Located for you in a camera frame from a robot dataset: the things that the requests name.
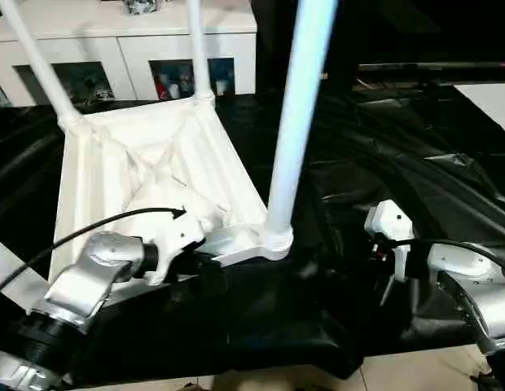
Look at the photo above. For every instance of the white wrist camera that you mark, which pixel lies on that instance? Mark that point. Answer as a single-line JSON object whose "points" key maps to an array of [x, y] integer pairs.
{"points": [[393, 220], [179, 236]]}

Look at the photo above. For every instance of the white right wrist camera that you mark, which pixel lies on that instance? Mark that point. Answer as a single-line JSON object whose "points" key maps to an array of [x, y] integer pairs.
{"points": [[393, 220]]}

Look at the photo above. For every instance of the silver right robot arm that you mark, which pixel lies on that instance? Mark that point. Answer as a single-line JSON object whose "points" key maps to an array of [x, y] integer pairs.
{"points": [[476, 277]]}

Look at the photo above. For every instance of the black long bar device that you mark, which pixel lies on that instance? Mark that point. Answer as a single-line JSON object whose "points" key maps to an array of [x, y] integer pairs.
{"points": [[440, 66]]}

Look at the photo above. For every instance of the white small bottle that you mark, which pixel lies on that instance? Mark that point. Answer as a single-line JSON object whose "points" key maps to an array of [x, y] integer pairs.
{"points": [[173, 90], [222, 87]]}

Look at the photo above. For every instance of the red small figurine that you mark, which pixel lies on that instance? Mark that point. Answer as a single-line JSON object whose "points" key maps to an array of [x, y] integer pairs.
{"points": [[162, 91]]}

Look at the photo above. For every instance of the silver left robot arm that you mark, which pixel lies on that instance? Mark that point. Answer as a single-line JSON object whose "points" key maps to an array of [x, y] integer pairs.
{"points": [[85, 264]]}

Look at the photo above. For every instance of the black tall cabinet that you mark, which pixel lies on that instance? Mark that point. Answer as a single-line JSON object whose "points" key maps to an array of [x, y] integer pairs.
{"points": [[277, 36]]}

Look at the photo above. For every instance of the white flat board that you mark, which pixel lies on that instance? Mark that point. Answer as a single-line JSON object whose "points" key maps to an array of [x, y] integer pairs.
{"points": [[488, 106]]}

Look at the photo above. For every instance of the white glass-door cabinet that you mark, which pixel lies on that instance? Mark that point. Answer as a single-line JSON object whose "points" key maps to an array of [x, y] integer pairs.
{"points": [[114, 36]]}

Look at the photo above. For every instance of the black plastic mat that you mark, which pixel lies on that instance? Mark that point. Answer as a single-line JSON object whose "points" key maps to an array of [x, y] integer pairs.
{"points": [[399, 163]]}

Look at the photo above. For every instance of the white plastic table top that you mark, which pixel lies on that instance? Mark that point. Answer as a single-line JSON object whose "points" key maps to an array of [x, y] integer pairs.
{"points": [[155, 163]]}

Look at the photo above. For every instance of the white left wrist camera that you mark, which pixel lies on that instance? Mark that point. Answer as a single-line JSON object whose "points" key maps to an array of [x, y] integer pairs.
{"points": [[179, 236]]}

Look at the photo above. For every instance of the dark brown rounded part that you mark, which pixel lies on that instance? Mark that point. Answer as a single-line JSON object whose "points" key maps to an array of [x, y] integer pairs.
{"points": [[193, 387]]}

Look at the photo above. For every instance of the yellow label sticker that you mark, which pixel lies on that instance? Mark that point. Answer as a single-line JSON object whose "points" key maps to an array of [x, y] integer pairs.
{"points": [[323, 76]]}

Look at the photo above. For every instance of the white plastic table leg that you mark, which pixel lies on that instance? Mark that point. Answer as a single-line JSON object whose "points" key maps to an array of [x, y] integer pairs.
{"points": [[197, 49], [12, 264], [40, 61], [301, 102]]}

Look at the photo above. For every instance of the black white crumpled bundle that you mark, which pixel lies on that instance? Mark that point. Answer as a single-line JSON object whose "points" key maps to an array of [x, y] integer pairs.
{"points": [[140, 6]]}

